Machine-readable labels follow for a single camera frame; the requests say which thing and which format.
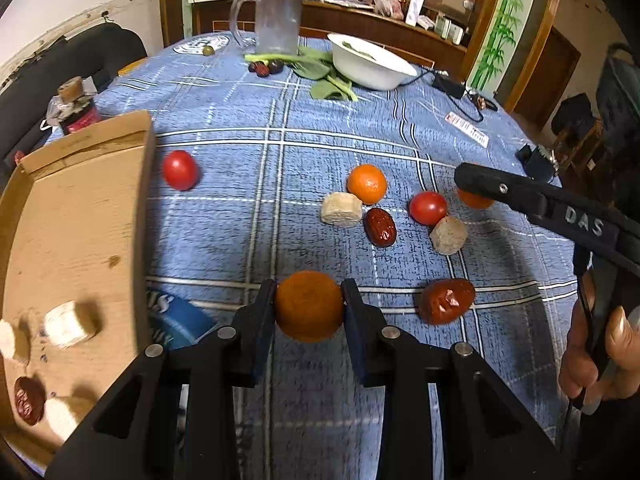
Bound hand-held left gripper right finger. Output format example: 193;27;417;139
341;279;573;480

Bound dark padded wooden chair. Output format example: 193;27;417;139
550;92;606;171

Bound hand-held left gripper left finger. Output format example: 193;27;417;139
45;279;278;480

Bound green bamboo wall decal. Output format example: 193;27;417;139
470;0;531;91

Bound clear glass mug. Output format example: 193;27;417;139
229;0;304;56

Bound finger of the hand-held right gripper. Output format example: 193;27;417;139
454;162;549;227

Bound black leather sofa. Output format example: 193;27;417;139
0;24;148;171

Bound white bowl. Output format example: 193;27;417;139
327;32;418;92

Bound orange packet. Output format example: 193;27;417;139
117;57;148;77

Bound white plastic bag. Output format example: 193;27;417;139
40;97;68;133

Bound person's dark clothing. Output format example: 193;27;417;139
560;395;640;480

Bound black plastic device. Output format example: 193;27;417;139
515;143;560;183

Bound black adapter cable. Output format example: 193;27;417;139
397;67;501;123

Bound small white box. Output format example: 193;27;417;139
432;12;466;43

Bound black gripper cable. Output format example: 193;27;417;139
559;397;576;458

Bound white label card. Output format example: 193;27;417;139
444;111;489;148

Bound black power adapter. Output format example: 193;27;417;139
432;74;468;98

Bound dark jar with cork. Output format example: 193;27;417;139
47;76;102;136

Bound blue checked tablecloth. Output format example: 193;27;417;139
40;30;596;480

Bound red jujube date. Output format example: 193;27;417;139
418;278;477;326
363;207;398;248
13;376;47;427

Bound red tomato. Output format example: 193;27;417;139
408;191;449;226
161;150;200;192

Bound wooden sideboard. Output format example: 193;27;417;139
160;0;506;66

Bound brown wooden door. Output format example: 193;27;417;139
505;25;583;131

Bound cardboard tray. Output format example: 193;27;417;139
0;110;157;466

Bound green leafy vegetable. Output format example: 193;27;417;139
244;46;359;102

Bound person's right hand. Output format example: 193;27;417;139
559;272;640;403

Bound mandarin orange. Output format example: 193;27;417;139
347;163;389;206
456;186;496;211
274;270;347;343

